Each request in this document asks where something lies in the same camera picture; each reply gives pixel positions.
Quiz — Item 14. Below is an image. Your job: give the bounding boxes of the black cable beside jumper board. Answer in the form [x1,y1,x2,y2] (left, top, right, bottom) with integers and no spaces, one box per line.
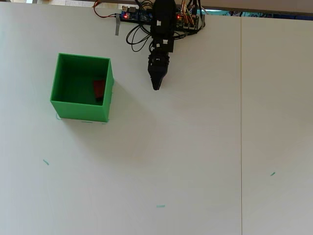
[172,0,206,41]

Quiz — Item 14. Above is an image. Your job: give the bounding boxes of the grey tape strip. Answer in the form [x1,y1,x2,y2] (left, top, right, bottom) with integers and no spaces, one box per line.
[114,13,121,36]

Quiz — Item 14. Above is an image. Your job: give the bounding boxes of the green square plastic bin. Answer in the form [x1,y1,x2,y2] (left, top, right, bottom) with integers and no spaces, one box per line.
[49,52,115,123]

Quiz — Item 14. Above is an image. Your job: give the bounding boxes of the blue circuit board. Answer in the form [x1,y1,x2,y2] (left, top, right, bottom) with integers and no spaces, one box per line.
[121,6,155,23]

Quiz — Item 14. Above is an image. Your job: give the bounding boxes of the black circuit board with connectors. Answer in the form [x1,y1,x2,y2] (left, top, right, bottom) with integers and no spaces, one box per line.
[176,12,200,30]

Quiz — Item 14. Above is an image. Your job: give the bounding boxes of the teal patterned strip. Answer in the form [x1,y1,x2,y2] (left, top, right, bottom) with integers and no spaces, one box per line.
[204,9,313,19]

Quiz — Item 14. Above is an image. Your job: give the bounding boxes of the coloured jumper wires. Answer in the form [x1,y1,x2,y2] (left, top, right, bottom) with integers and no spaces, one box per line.
[180,0,199,26]

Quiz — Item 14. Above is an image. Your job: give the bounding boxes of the black looped base cable bundle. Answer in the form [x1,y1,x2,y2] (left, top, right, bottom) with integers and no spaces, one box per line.
[125,23,154,53]

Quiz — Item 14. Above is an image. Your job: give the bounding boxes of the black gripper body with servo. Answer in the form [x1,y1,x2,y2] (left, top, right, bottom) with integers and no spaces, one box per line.
[147,36,175,72]

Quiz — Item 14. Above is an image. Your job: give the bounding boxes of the thin red orange cable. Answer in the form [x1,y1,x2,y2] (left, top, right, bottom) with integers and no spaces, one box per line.
[93,0,117,19]

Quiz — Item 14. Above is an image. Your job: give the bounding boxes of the red rectangular block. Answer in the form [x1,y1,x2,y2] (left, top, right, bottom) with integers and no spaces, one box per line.
[92,79,106,101]

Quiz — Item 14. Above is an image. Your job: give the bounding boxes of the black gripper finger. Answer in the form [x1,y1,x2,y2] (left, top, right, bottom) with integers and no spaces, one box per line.
[147,69,158,92]
[156,69,170,92]

